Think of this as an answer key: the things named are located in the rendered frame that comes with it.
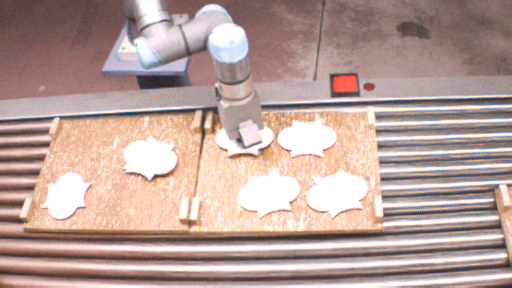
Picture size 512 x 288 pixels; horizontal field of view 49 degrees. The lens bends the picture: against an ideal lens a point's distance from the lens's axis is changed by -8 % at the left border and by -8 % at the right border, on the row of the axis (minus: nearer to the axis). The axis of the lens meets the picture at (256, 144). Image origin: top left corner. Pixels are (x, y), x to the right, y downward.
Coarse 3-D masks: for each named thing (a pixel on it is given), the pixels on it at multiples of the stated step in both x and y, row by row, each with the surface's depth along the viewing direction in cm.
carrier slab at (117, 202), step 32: (64, 128) 154; (96, 128) 152; (128, 128) 151; (160, 128) 150; (192, 128) 148; (64, 160) 146; (96, 160) 144; (192, 160) 141; (96, 192) 137; (128, 192) 137; (160, 192) 136; (192, 192) 135; (32, 224) 133; (64, 224) 132; (96, 224) 131; (128, 224) 130; (160, 224) 130
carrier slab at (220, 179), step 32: (352, 128) 143; (224, 160) 140; (256, 160) 139; (288, 160) 138; (320, 160) 137; (352, 160) 136; (224, 192) 134; (224, 224) 128; (256, 224) 127; (288, 224) 126; (320, 224) 125; (352, 224) 124
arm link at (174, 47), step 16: (144, 0) 126; (160, 0) 127; (144, 16) 126; (160, 16) 126; (144, 32) 126; (160, 32) 126; (176, 32) 126; (144, 48) 125; (160, 48) 126; (176, 48) 126; (144, 64) 126; (160, 64) 128
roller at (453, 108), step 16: (176, 112) 155; (192, 112) 155; (272, 112) 152; (384, 112) 149; (400, 112) 148; (416, 112) 148; (432, 112) 147; (448, 112) 147; (464, 112) 146; (480, 112) 146; (496, 112) 146; (0, 128) 160; (16, 128) 159; (32, 128) 159; (48, 128) 158
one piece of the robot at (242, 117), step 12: (216, 96) 130; (252, 96) 131; (228, 108) 130; (240, 108) 131; (252, 108) 133; (228, 120) 132; (240, 120) 134; (252, 120) 135; (228, 132) 135; (240, 132) 133; (252, 132) 133; (252, 144) 133
